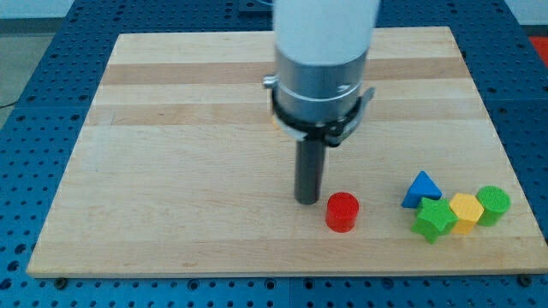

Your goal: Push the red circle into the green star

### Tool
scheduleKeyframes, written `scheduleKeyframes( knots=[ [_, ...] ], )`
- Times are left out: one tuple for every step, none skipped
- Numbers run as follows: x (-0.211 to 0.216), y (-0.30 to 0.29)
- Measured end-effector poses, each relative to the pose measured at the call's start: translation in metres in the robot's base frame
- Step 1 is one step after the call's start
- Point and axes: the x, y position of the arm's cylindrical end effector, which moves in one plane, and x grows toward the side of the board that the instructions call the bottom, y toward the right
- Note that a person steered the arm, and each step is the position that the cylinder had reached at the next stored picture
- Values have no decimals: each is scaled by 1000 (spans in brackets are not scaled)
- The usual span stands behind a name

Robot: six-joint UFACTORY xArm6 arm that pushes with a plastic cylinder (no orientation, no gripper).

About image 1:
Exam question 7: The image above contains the blue triangle block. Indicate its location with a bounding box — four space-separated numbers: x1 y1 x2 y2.
401 170 443 209

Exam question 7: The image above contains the yellow hexagon block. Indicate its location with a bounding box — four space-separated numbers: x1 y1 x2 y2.
450 192 484 234

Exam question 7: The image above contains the green cylinder block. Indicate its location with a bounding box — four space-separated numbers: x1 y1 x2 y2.
476 186 511 227

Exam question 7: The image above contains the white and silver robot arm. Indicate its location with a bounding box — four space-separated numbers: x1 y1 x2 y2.
263 0 380 204

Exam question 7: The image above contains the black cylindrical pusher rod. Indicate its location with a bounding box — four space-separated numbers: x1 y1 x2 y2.
294 140 325 204

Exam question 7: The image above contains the green star block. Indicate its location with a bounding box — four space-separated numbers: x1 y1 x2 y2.
411 197 459 244

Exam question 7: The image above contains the wooden board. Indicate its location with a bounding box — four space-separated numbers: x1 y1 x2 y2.
27 27 547 278

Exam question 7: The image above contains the red cylinder block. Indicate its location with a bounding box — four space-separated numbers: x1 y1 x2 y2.
325 192 360 233

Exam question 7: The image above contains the black clamp ring mount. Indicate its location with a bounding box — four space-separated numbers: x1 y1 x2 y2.
271 87 375 147

